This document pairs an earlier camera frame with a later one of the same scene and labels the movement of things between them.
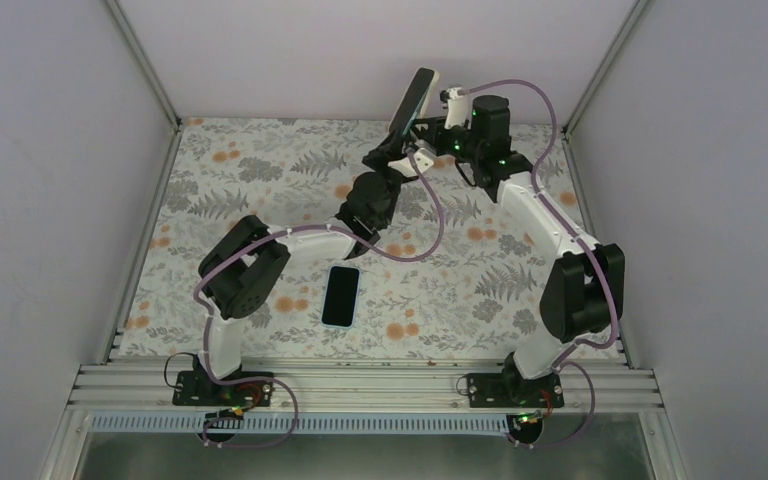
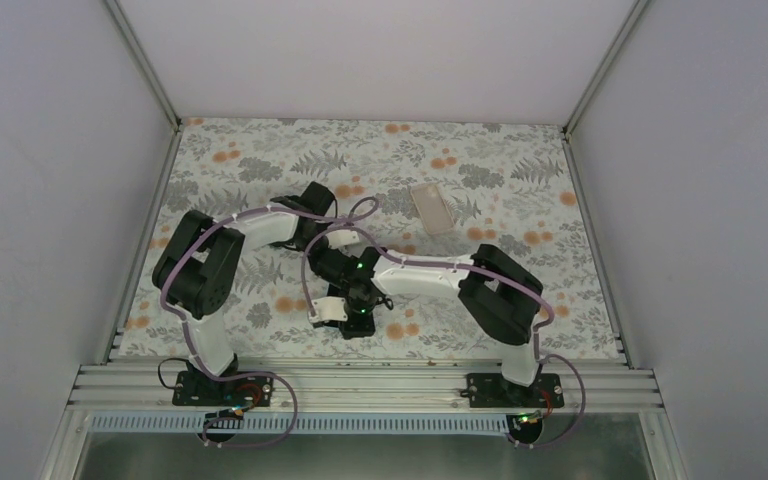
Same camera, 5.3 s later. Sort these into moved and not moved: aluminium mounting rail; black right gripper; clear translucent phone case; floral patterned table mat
Moved: black right gripper; clear translucent phone case
Not moved: floral patterned table mat; aluminium mounting rail
